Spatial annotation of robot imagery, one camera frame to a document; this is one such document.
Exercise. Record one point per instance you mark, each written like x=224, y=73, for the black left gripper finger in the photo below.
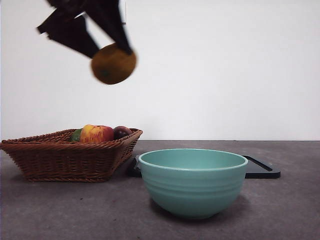
x=71, y=32
x=112, y=22

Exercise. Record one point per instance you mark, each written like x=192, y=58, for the brown kiwi fruit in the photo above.
x=112, y=66

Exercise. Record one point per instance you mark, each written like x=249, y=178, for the teal ceramic bowl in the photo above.
x=192, y=190

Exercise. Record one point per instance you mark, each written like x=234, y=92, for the green fruit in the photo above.
x=75, y=135

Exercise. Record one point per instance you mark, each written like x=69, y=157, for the red yellow apple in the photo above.
x=97, y=133

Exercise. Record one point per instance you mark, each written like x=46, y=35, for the dark red plum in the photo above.
x=121, y=132

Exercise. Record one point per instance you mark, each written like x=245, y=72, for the brown wicker basket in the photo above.
x=62, y=160

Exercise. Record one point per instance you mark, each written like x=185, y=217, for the dark rectangular tray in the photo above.
x=260, y=172

